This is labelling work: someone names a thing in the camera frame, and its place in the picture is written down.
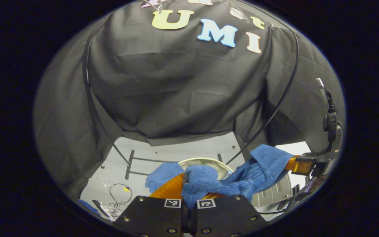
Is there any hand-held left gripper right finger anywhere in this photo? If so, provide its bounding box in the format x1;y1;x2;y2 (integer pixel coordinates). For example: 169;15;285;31
189;193;269;237

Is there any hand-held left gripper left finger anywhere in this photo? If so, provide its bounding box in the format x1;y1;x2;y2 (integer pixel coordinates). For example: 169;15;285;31
113;172;189;237

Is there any blue corduroy jacket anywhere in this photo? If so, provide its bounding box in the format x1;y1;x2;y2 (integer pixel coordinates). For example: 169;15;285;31
145;144;294;210

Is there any round cream laundry hamper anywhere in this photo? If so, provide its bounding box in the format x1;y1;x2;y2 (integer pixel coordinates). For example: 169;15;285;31
176;157;234;181

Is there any black clothes rack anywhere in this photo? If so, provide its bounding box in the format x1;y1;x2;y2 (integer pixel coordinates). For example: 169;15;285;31
82;20;300;180

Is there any grey slotted panel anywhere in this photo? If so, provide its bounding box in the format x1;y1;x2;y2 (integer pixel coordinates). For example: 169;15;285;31
251;174;292;208

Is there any clear plastic bag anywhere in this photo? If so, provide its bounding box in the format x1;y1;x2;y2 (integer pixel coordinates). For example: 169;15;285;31
92;199;123;220

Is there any black backdrop cloth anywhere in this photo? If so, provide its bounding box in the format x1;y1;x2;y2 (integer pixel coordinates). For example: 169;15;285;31
33;0;346;199

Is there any black cable loop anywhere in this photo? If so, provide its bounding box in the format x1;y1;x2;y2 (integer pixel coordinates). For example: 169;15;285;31
109;183;133;208

